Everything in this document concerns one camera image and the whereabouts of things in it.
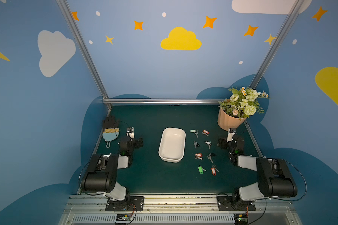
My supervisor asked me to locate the left aluminium frame post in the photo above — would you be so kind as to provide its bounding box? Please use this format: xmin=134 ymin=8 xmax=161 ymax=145
xmin=56 ymin=0 xmax=112 ymax=114

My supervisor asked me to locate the white tag key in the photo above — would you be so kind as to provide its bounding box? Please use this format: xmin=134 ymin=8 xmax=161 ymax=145
xmin=205 ymin=141 xmax=212 ymax=149

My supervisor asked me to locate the controller board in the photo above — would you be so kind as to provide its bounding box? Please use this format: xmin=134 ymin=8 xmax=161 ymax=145
xmin=234 ymin=214 xmax=249 ymax=225
xmin=115 ymin=214 xmax=132 ymax=223

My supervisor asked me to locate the black head key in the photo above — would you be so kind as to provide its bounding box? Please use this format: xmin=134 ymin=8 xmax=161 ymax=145
xmin=193 ymin=141 xmax=200 ymax=149

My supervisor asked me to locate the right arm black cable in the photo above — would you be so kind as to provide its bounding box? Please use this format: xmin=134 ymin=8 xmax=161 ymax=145
xmin=270 ymin=158 xmax=308 ymax=203

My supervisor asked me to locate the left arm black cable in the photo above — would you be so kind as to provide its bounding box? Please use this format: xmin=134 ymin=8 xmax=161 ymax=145
xmin=78 ymin=161 xmax=102 ymax=197

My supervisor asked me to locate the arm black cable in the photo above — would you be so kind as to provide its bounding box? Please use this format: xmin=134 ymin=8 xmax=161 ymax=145
xmin=78 ymin=161 xmax=102 ymax=197
xmin=270 ymin=158 xmax=308 ymax=203

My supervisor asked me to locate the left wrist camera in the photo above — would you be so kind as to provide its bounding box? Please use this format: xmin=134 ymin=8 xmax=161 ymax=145
xmin=126 ymin=127 xmax=135 ymax=139

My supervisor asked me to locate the green tag key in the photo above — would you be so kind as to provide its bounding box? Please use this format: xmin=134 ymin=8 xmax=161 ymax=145
xmin=190 ymin=129 xmax=198 ymax=138
xmin=198 ymin=166 xmax=206 ymax=174

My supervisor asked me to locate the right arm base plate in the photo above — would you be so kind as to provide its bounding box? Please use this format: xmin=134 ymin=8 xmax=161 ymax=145
xmin=217 ymin=196 xmax=256 ymax=211

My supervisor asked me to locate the left controller board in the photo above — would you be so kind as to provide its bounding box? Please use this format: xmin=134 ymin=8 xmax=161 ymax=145
xmin=115 ymin=214 xmax=132 ymax=223

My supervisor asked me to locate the artificial flower bouquet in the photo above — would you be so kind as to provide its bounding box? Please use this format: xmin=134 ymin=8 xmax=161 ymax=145
xmin=219 ymin=87 xmax=269 ymax=119

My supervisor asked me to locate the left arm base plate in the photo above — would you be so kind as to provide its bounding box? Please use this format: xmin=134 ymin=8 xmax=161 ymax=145
xmin=105 ymin=196 xmax=145 ymax=212

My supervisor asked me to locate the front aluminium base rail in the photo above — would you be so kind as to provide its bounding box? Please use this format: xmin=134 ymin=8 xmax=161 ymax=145
xmin=59 ymin=193 xmax=302 ymax=225

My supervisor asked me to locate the white plastic storage box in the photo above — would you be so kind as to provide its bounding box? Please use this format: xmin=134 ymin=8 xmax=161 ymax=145
xmin=158 ymin=127 xmax=186 ymax=163

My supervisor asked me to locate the aluminium frame post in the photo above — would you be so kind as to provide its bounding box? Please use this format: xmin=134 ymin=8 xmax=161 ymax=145
xmin=56 ymin=0 xmax=112 ymax=114
xmin=249 ymin=0 xmax=305 ymax=89

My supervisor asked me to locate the right aluminium frame post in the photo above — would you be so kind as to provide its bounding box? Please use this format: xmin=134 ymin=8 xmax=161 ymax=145
xmin=249 ymin=0 xmax=305 ymax=89

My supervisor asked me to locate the horizontal aluminium frame rail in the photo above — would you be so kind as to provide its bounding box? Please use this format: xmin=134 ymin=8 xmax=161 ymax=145
xmin=102 ymin=98 xmax=223 ymax=105

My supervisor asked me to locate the pink faceted flower pot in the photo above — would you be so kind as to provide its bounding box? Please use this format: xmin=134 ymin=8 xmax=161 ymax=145
xmin=217 ymin=108 xmax=246 ymax=131

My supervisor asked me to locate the right controller board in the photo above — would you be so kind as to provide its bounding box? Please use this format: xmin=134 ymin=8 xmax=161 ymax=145
xmin=234 ymin=214 xmax=249 ymax=225

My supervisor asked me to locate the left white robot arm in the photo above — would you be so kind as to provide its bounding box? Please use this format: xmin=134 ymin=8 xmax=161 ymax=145
xmin=79 ymin=136 xmax=144 ymax=203

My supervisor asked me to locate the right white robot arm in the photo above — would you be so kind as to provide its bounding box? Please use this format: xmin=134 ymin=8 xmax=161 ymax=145
xmin=217 ymin=135 xmax=298 ymax=204

